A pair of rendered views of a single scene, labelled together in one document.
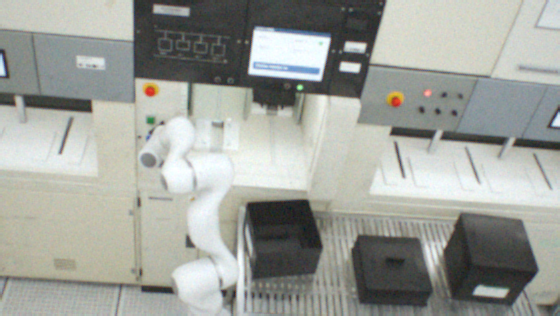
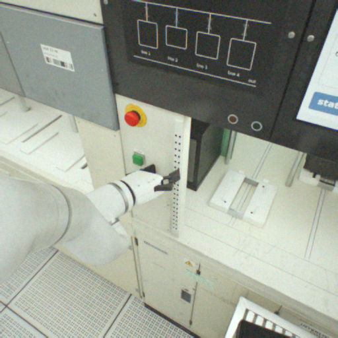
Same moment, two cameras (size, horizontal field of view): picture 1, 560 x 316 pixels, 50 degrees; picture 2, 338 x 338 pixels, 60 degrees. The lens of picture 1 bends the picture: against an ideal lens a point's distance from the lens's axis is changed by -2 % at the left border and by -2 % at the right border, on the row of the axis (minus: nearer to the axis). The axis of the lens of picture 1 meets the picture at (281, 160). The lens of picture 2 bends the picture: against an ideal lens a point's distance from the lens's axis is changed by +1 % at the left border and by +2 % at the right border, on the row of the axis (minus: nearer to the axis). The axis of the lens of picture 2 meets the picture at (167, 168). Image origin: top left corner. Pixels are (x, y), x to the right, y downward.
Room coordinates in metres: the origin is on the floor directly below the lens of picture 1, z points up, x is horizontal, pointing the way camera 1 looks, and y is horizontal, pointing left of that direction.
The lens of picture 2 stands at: (1.44, 0.09, 1.78)
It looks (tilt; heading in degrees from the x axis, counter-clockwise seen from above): 44 degrees down; 39
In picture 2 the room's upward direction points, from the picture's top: straight up
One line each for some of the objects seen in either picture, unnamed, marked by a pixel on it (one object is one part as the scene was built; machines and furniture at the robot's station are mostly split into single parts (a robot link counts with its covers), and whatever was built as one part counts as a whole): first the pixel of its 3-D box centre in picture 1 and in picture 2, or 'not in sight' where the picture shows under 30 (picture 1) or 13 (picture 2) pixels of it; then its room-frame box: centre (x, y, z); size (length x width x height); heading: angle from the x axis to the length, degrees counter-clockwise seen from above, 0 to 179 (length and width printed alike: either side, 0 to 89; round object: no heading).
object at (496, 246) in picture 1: (487, 259); not in sight; (1.77, -0.95, 0.89); 0.29 x 0.29 x 0.25; 6
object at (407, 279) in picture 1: (392, 267); not in sight; (1.68, -0.55, 0.83); 0.29 x 0.29 x 0.13; 10
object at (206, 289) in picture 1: (197, 288); not in sight; (1.22, 0.19, 1.07); 0.19 x 0.12 x 0.24; 126
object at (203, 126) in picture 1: (217, 135); (244, 195); (2.22, 0.32, 0.89); 0.22 x 0.21 x 0.04; 10
